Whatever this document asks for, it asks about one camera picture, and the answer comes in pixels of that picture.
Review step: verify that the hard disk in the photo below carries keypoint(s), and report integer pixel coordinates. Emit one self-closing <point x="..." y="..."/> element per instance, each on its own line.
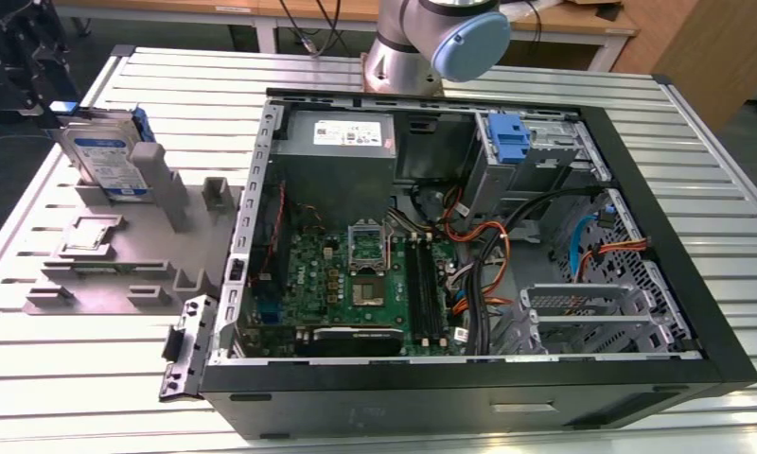
<point x="105" y="161"/>

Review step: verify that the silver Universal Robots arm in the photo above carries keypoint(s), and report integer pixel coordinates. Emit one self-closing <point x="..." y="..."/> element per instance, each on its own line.
<point x="398" y="57"/>

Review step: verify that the metal disk bay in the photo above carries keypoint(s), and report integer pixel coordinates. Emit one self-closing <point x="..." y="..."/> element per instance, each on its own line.
<point x="581" y="320"/>

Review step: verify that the silver CPU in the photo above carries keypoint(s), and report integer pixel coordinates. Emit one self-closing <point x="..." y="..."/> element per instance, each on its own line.
<point x="89" y="236"/>

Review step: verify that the grey parts rack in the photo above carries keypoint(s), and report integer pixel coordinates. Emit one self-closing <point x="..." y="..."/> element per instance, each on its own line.
<point x="146" y="246"/>

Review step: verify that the green RAM stick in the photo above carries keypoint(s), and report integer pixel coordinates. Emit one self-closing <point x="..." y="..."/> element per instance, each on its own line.
<point x="102" y="268"/>

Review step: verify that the grey power supply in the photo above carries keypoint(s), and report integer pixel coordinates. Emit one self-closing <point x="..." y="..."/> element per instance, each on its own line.
<point x="335" y="184"/>

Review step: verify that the green motherboard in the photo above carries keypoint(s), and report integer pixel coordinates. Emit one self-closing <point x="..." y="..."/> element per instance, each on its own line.
<point x="310" y="265"/>

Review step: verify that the blue VGA port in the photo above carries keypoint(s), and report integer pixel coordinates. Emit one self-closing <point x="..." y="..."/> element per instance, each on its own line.
<point x="270" y="312"/>

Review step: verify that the CPU socket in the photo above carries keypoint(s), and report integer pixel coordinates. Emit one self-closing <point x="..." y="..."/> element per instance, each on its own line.
<point x="371" y="293"/>

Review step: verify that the black RAM slot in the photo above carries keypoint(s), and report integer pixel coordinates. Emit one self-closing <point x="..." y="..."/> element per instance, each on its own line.
<point x="415" y="284"/>
<point x="433" y="288"/>

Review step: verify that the blue drive latch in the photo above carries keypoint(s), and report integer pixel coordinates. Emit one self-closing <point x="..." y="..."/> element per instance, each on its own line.
<point x="510" y="137"/>

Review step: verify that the black graphics card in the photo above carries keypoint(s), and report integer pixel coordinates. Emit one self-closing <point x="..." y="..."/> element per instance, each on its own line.
<point x="354" y="340"/>

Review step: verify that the metal optical drive cage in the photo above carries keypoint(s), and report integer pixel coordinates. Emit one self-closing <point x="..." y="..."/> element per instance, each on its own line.
<point x="511" y="189"/>

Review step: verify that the black open PC case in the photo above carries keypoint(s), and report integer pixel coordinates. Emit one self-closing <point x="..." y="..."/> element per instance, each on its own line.
<point x="417" y="397"/>

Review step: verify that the brown wooden cabinet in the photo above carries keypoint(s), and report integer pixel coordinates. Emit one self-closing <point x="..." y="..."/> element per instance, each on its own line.
<point x="719" y="47"/>

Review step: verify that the wooden desk with white frame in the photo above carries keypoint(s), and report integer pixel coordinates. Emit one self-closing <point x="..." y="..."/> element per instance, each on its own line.
<point x="575" y="23"/>
<point x="165" y="9"/>

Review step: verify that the grey card retainer bracket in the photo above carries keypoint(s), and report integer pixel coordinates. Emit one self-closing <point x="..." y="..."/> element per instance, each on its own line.
<point x="186" y="350"/>

